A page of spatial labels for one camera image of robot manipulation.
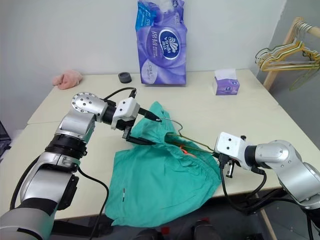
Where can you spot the wooden table leg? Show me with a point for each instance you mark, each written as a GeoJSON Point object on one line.
{"type": "Point", "coordinates": [268, 225]}

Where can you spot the black round puck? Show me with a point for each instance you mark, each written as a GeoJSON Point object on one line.
{"type": "Point", "coordinates": [124, 78]}

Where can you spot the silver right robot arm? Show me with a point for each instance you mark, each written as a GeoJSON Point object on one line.
{"type": "Point", "coordinates": [287, 165]}

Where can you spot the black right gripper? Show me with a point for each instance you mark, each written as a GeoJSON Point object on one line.
{"type": "Point", "coordinates": [228, 168]}

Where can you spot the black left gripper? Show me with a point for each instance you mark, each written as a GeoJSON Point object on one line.
{"type": "Point", "coordinates": [127, 123]}

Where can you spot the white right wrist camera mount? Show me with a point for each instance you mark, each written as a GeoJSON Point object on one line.
{"type": "Point", "coordinates": [228, 146]}

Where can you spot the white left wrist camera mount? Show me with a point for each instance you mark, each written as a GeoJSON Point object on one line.
{"type": "Point", "coordinates": [127, 108]}

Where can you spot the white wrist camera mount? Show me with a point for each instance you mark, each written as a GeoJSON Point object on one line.
{"type": "Point", "coordinates": [228, 146]}
{"type": "Point", "coordinates": [127, 108]}

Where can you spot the pink fluffy cloth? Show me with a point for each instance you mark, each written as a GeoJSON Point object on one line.
{"type": "Point", "coordinates": [67, 80]}

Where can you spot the green shorts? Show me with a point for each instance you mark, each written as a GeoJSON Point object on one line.
{"type": "Point", "coordinates": [162, 180]}

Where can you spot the small purple tissue pack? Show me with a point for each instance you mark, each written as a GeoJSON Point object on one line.
{"type": "Point", "coordinates": [227, 87]}

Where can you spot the grey laptop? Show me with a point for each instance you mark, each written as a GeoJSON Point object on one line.
{"type": "Point", "coordinates": [3, 136]}

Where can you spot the dark rounded shape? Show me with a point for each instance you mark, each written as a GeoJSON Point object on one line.
{"type": "Point", "coordinates": [201, 230]}

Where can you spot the purple tissue multipack bag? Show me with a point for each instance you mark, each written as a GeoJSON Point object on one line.
{"type": "Point", "coordinates": [162, 50]}

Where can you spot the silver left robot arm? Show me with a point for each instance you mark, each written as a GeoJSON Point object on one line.
{"type": "Point", "coordinates": [47, 180]}

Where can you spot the wooden clothes rack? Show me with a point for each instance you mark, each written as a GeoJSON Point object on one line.
{"type": "Point", "coordinates": [272, 75]}

